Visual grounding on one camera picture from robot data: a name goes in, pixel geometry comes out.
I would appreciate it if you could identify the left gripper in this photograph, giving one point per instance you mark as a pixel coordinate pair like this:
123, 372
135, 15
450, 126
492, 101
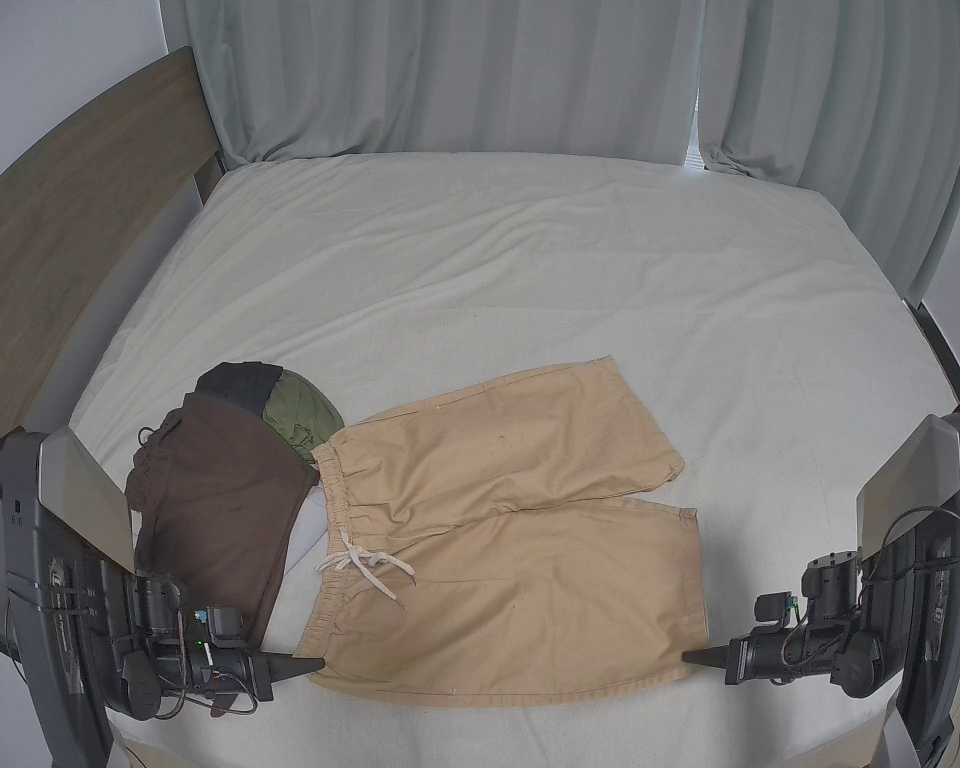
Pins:
232, 667

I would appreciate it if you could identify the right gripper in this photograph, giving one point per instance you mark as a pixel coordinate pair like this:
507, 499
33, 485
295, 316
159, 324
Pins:
761, 658

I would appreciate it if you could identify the beige shorts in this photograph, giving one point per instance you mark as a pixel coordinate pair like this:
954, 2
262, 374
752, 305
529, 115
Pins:
525, 570

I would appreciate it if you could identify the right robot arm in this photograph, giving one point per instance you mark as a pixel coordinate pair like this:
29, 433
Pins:
900, 585

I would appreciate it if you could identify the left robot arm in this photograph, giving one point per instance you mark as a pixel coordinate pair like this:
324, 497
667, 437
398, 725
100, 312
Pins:
67, 585

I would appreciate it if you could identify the bed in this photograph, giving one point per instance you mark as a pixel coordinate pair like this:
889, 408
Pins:
525, 247

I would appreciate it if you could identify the brown shorts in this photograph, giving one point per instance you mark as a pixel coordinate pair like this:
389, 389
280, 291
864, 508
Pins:
217, 510

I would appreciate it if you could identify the white garment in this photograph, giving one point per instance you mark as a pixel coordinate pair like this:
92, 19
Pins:
307, 525

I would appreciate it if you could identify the green garment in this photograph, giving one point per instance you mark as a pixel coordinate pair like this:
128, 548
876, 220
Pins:
300, 416

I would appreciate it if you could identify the dark grey garment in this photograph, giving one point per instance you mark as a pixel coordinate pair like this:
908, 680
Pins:
236, 386

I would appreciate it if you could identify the window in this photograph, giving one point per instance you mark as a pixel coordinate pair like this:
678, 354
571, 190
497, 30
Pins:
694, 135

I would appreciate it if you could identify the grey-green curtain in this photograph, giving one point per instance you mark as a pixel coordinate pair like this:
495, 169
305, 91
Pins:
840, 97
450, 75

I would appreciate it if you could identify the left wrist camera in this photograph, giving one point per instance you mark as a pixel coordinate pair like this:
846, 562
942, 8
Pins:
223, 626

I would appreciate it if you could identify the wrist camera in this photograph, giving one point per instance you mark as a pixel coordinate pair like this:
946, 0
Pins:
771, 609
223, 626

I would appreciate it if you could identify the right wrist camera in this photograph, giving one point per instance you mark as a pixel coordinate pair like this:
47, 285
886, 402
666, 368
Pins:
771, 609

